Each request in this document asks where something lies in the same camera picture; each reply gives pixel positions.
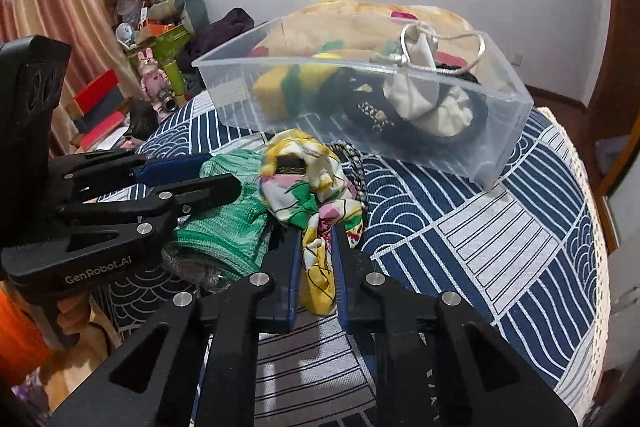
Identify pink bunny toy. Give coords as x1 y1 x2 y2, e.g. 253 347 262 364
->
137 48 171 101

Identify floral silk scarf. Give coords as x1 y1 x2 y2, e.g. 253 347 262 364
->
257 130 367 316

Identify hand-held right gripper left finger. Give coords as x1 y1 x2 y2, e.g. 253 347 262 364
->
47 227 302 427

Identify person's left hand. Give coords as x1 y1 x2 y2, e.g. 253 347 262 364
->
57 298 92 334

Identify blue white patterned blanket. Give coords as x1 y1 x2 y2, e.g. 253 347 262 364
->
94 91 602 409

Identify grey plush toy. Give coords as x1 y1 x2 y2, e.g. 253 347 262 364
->
149 0 211 36

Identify black beaded cloth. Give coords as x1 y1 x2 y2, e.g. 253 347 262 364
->
320 66 504 138

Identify yellow green plush item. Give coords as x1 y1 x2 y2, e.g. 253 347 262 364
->
252 64 332 118

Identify dark plush toy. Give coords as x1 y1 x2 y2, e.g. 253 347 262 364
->
127 99 161 141

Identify dark purple cloth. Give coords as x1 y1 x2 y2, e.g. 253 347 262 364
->
177 8 256 78

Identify grey knitted cloth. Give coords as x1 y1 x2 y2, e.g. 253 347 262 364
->
161 241 237 294

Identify green knitted cloth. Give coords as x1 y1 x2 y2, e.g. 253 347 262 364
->
172 155 277 284

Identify clear plastic storage box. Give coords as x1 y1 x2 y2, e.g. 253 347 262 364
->
192 9 535 190

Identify person's left forearm orange sleeve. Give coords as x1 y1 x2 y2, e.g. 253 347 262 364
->
0 281 54 389

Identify black white striped headband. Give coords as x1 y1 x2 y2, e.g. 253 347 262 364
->
327 143 372 229

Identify red black striped chair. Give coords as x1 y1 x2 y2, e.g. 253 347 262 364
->
64 69 134 148

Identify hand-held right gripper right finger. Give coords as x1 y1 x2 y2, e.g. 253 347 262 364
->
330 224 583 427

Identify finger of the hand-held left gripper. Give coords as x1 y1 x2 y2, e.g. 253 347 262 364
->
47 151 214 208
56 173 243 259

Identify beige plush pillow colourful spots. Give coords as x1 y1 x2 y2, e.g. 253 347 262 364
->
262 0 477 74

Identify white drawstring pouch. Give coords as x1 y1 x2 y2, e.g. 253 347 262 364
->
384 22 487 134

